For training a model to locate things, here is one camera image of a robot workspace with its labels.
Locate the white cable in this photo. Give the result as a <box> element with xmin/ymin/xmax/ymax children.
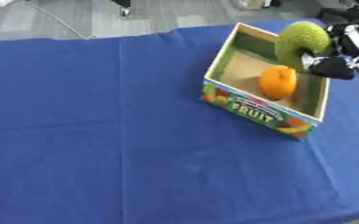
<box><xmin>29</xmin><ymin>4</ymin><xmax>100</xmax><ymax>40</ymax></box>

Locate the green toy melon slice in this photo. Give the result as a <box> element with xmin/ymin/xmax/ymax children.
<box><xmin>274</xmin><ymin>20</ymin><xmax>333</xmax><ymax>73</ymax></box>

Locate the orange toy fruit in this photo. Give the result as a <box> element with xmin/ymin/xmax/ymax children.
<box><xmin>257</xmin><ymin>65</ymin><xmax>299</xmax><ymax>101</ymax></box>

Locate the cardboard box with green inside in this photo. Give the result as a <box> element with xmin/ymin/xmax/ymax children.
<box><xmin>201</xmin><ymin>22</ymin><xmax>333</xmax><ymax>142</ymax></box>

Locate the black chair base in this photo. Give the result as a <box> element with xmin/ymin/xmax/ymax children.
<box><xmin>110</xmin><ymin>0</ymin><xmax>134</xmax><ymax>18</ymax></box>

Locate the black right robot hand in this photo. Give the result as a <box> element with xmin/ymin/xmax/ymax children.
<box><xmin>299</xmin><ymin>24</ymin><xmax>359</xmax><ymax>81</ymax></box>

